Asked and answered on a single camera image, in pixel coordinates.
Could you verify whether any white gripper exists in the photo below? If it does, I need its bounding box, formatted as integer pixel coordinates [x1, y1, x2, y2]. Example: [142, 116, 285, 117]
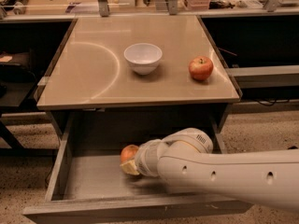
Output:
[121, 139, 169, 177]

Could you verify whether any grey open drawer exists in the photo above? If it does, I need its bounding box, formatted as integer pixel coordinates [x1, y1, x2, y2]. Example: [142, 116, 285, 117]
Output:
[23, 112, 251, 224]

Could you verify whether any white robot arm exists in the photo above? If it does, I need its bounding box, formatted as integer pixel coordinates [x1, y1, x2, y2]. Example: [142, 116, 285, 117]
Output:
[121, 128, 299, 212]

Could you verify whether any white bowl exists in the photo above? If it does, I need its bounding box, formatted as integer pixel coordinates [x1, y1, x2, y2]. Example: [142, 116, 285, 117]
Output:
[123, 43, 163, 75]

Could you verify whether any orange fruit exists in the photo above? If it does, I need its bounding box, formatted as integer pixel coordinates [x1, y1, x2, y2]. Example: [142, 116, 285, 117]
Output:
[121, 145, 139, 163]

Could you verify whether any red apple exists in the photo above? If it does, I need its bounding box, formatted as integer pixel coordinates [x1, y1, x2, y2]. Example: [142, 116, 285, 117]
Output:
[189, 56, 214, 81]

